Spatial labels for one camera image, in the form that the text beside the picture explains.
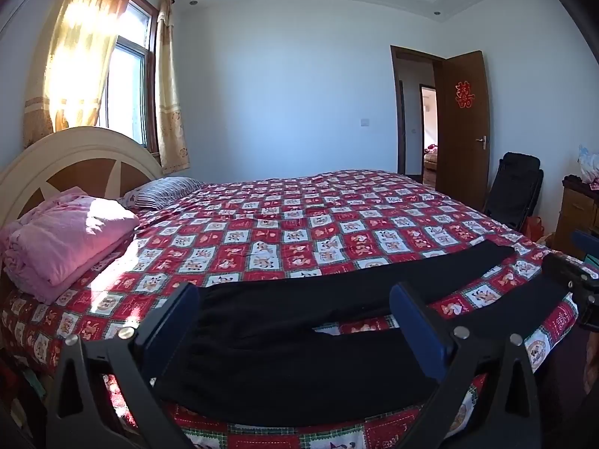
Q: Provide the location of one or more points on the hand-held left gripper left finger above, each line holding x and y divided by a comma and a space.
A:
173, 322

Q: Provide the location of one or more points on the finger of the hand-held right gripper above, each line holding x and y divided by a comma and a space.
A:
564, 269

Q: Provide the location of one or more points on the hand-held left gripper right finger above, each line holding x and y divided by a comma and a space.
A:
414, 325

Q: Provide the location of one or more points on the black pants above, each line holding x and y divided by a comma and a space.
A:
281, 360

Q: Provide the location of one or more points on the red bag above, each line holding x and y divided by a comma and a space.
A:
533, 228

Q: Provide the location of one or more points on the wooden cabinet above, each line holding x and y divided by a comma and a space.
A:
575, 215

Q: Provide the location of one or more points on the black folding chair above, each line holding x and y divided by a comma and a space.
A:
512, 187

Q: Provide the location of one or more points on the white plastic bag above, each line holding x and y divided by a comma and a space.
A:
588, 161

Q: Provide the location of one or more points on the striped pillow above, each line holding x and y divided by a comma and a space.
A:
161, 191

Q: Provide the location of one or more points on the folded pink blanket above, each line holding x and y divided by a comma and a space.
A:
61, 238

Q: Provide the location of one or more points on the red printed bed blanket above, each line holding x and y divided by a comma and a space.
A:
281, 224

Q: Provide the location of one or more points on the brown wooden door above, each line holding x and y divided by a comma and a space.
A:
461, 149

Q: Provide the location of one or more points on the cream wooden headboard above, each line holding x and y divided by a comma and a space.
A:
79, 149

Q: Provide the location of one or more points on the red paper door decoration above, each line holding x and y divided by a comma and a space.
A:
464, 94

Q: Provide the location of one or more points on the window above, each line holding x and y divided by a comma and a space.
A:
128, 89

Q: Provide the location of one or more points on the wide yellow patterned curtain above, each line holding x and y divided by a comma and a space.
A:
75, 56

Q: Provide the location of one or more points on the brown door frame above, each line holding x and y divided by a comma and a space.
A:
400, 112

